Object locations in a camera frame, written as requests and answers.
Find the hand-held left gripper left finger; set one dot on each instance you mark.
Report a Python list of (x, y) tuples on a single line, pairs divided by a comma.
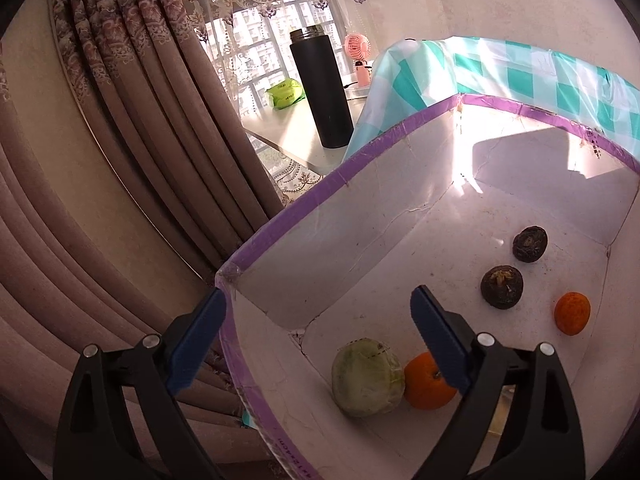
[(197, 345)]

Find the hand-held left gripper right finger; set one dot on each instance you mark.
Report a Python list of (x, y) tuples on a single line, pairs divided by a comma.
[(440, 340)]

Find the medium tangerine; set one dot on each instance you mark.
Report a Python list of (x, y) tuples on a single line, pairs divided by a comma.
[(425, 385)]

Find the dark water chestnut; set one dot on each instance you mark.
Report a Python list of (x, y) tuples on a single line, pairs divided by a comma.
[(501, 287), (530, 244)]

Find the plastic-wrapped green fruit half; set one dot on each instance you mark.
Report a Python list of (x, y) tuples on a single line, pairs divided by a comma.
[(367, 384)]

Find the purple-rimmed cardboard box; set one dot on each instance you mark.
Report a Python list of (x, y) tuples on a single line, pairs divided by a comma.
[(380, 260)]

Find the small tangerine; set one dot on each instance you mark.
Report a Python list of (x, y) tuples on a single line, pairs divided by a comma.
[(571, 313)]

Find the brown patterned curtain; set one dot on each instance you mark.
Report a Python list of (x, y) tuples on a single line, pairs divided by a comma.
[(100, 160)]

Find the white window sill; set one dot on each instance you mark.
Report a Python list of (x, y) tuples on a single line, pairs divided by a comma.
[(290, 130)]

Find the green packet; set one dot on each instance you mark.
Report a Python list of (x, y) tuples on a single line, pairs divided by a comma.
[(285, 94)]

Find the black insulated bottle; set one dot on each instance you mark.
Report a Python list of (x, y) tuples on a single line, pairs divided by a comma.
[(320, 95)]

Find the teal white checked tablecloth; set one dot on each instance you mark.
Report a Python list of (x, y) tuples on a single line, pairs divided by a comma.
[(500, 67)]

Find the pink handheld fan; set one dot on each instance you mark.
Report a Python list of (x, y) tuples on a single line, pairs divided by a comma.
[(358, 46)]

